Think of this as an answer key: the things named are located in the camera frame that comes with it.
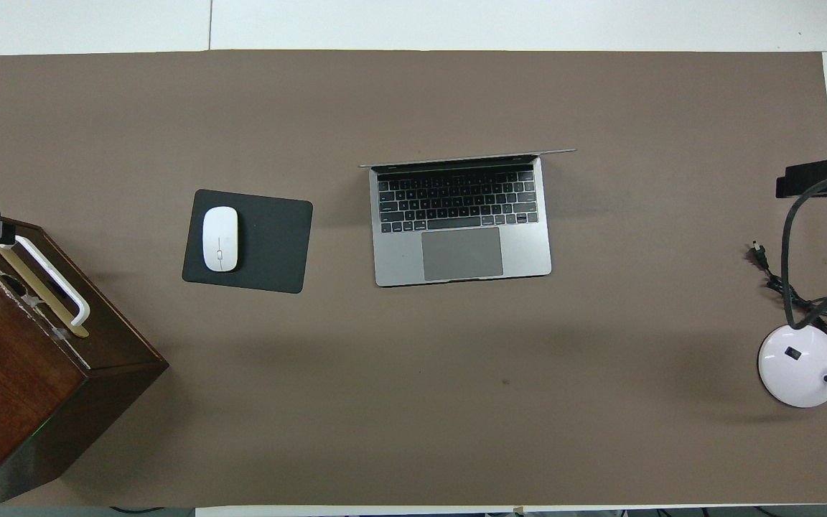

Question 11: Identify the grey aluminium laptop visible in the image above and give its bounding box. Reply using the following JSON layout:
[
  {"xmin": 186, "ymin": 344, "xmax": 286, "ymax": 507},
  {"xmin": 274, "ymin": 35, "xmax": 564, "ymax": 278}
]
[{"xmin": 360, "ymin": 149, "xmax": 577, "ymax": 288}]

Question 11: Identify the dark brown wooden box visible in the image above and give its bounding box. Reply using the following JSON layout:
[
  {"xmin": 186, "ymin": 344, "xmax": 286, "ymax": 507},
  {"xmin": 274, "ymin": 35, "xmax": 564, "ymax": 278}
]
[{"xmin": 0, "ymin": 219, "xmax": 170, "ymax": 514}]

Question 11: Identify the white desk lamp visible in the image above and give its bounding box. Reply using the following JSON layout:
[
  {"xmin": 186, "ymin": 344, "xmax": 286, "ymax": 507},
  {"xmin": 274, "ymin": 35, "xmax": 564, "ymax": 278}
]
[{"xmin": 757, "ymin": 276, "xmax": 827, "ymax": 409}]

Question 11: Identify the white computer mouse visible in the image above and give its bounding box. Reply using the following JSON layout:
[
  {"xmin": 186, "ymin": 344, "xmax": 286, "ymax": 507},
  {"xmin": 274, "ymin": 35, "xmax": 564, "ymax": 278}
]
[{"xmin": 202, "ymin": 206, "xmax": 240, "ymax": 273}]

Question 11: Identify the black mouse pad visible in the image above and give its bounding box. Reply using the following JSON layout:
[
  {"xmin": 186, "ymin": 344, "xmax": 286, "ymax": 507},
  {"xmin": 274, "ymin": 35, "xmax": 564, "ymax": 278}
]
[{"xmin": 182, "ymin": 189, "xmax": 314, "ymax": 294}]

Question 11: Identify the brown paper table mat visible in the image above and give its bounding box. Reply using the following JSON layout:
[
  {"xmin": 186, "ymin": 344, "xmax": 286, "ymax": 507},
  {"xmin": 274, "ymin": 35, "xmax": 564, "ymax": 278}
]
[{"xmin": 0, "ymin": 49, "xmax": 827, "ymax": 507}]

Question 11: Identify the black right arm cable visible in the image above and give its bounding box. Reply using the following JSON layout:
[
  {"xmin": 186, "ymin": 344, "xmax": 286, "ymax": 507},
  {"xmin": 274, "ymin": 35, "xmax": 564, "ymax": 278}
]
[{"xmin": 780, "ymin": 164, "xmax": 827, "ymax": 331}]

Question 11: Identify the tan handle backplate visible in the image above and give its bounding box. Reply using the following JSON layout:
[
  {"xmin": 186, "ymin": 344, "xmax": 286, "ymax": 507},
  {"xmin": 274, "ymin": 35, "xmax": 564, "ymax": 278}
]
[{"xmin": 0, "ymin": 244, "xmax": 90, "ymax": 338}]

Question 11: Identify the black lamp power cable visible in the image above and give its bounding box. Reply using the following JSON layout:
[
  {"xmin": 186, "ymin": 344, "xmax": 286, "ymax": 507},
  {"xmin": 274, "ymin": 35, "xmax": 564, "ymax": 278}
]
[{"xmin": 749, "ymin": 242, "xmax": 827, "ymax": 340}]

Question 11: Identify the white box handle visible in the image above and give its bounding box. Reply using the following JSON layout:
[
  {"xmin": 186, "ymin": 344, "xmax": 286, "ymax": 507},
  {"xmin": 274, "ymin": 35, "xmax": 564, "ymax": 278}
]
[{"xmin": 0, "ymin": 235, "xmax": 91, "ymax": 327}]

